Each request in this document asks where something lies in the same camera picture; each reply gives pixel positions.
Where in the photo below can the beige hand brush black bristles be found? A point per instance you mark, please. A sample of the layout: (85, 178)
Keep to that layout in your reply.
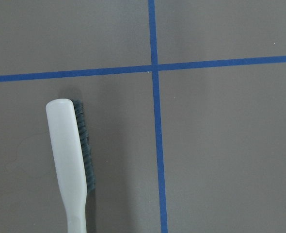
(72, 158)

